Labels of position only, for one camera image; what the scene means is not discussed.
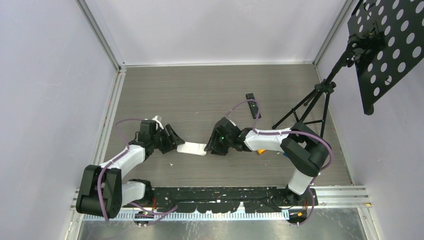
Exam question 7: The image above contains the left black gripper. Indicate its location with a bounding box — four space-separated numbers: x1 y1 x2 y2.
151 124 184 155

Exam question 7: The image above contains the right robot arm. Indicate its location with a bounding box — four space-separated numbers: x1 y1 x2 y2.
204 117 334 205

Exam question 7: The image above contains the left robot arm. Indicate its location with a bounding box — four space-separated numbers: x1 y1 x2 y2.
75 116 185 221

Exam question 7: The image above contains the black tripod stand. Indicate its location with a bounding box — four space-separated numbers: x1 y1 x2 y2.
271 29 382 137

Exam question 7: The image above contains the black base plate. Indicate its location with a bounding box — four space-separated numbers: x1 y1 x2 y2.
125 186 319 224

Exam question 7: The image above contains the black remote control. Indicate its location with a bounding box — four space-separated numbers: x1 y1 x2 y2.
245 93 262 119

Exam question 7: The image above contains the black perforated panel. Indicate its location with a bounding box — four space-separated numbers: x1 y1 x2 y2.
347 0 424 116

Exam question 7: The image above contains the aluminium frame rail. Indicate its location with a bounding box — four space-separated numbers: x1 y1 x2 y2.
69 188 372 222

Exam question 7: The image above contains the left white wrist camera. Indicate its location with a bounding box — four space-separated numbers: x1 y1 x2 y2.
152 115 164 130

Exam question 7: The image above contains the white remote control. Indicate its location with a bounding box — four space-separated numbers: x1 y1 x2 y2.
176 142 207 156

